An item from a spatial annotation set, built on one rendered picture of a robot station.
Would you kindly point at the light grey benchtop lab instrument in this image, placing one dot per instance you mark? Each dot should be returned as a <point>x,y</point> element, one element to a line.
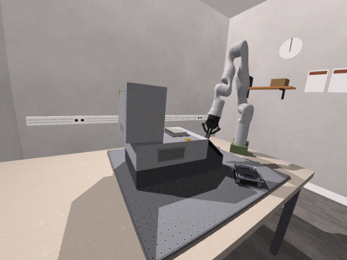
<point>154,156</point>

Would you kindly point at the white microplate with grey wells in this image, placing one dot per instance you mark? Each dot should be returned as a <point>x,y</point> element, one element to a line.
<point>175,131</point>

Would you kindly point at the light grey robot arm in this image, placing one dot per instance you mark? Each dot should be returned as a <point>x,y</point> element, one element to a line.
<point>239,49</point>

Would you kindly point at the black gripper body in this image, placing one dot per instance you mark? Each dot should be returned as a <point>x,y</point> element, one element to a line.
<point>213,120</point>

